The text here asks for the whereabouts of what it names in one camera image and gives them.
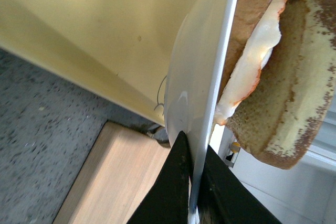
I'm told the fried egg filling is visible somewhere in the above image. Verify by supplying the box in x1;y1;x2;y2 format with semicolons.
213;0;287;126

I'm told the bamboo cutting board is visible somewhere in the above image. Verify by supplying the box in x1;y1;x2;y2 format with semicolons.
54;122;170;223

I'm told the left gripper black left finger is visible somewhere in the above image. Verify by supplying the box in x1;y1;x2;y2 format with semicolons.
128;131;192;223

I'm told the bread slice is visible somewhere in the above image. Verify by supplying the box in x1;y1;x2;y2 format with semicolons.
218;0;272;95
227;0;335;169

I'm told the metal cutting board handle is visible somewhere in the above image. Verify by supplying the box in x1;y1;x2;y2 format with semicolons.
146;126;170;147

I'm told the white round plate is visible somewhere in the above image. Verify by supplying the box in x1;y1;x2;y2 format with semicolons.
164;0;237;223

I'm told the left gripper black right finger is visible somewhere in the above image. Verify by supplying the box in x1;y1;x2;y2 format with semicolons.
197;147;280;224

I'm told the yellow bear tray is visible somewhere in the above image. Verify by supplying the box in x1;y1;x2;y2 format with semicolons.
1;0;196;124

